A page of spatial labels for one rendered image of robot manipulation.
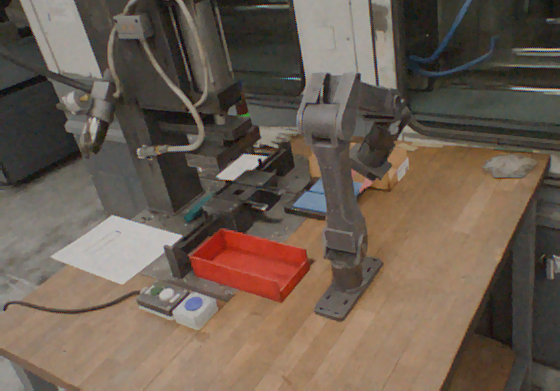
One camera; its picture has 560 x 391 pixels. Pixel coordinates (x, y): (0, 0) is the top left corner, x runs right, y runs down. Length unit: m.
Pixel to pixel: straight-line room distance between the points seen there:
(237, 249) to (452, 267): 0.50
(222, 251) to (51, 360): 0.43
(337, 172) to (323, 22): 0.93
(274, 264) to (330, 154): 0.39
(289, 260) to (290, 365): 0.29
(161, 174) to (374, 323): 0.74
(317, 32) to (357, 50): 0.16
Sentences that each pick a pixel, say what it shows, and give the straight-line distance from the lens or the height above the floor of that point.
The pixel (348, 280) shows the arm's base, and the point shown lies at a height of 0.94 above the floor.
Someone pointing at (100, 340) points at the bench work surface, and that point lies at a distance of 1.29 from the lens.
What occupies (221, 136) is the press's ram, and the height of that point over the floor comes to 1.16.
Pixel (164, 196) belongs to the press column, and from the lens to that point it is 1.61.
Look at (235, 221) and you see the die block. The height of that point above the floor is 0.95.
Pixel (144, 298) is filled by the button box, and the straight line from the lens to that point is 1.30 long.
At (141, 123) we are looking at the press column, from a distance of 1.51.
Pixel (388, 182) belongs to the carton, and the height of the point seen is 0.93.
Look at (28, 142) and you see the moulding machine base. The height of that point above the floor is 0.30.
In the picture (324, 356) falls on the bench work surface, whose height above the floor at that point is 0.90.
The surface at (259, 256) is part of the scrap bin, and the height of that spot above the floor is 0.91.
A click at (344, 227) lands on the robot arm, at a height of 1.06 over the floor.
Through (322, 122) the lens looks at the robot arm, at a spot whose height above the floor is 1.29.
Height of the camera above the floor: 1.68
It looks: 28 degrees down
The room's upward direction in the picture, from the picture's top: 12 degrees counter-clockwise
